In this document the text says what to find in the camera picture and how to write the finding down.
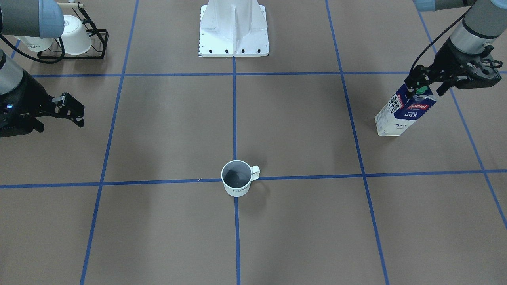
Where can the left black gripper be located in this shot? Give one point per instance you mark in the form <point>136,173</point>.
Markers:
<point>448,56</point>

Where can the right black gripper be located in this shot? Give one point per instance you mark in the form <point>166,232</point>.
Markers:
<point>31,96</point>

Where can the white mug grey interior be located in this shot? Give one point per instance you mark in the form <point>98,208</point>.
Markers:
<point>237,177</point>

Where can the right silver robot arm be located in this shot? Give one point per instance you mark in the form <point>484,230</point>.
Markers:
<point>35,18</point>

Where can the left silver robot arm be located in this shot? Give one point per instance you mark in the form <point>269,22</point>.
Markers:
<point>483,22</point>

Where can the blue white milk carton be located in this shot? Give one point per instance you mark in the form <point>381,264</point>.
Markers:
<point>402,110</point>

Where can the white mug upper rack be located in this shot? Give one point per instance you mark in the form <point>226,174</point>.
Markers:
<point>75,38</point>

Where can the white mug rack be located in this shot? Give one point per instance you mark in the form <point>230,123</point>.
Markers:
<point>35,44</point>
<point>75,38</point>

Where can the white mug lower rack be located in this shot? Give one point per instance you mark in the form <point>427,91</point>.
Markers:
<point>35,44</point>

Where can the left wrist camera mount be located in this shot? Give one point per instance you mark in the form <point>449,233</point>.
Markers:
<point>479,74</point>

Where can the black wire mug rack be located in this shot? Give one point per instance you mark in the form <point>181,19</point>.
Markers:
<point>99,37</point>

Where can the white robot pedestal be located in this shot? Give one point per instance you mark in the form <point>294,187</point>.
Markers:
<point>233,28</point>

